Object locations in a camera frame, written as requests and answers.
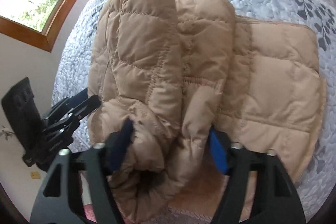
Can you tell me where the beige quilted jacket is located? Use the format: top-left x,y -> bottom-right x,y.
88,0 -> 326,223

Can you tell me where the pink sleeve forearm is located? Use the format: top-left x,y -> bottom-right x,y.
84,204 -> 97,223

